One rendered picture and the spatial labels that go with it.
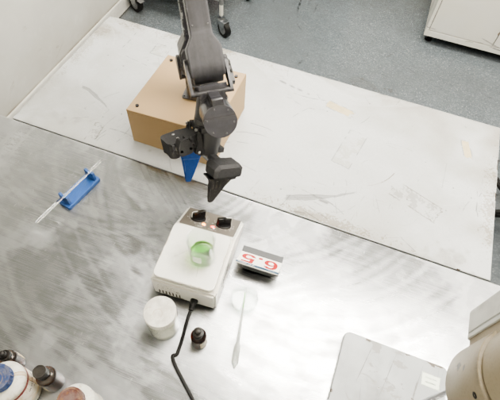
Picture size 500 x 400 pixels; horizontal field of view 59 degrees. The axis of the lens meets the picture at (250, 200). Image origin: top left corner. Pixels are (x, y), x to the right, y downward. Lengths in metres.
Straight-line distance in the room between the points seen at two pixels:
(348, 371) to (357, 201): 0.39
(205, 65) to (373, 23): 2.56
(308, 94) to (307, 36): 1.79
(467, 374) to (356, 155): 0.77
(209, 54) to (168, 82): 0.34
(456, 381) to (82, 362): 0.65
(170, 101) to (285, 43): 1.95
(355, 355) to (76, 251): 0.60
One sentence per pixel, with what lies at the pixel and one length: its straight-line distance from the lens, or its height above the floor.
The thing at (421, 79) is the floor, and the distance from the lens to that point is 2.94.
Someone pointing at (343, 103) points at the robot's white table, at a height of 0.90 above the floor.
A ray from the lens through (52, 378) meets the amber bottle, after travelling 0.86.
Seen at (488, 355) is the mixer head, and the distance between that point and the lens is 0.45.
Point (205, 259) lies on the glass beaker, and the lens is 0.80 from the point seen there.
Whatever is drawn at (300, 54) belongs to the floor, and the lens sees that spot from 2.89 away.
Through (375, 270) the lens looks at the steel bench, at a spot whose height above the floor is 0.90.
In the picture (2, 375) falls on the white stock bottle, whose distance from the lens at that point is 0.82.
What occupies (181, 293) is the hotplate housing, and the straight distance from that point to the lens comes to 0.87.
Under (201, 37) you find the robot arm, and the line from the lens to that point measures 0.80.
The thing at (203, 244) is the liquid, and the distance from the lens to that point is 0.83.
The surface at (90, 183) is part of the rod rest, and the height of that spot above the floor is 0.91.
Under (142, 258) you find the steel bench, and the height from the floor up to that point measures 0.90.
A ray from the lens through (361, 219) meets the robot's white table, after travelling 1.04.
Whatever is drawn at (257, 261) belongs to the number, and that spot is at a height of 0.92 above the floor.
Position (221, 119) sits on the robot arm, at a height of 1.21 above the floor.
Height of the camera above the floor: 1.75
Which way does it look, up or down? 56 degrees down
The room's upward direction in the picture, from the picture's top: 6 degrees clockwise
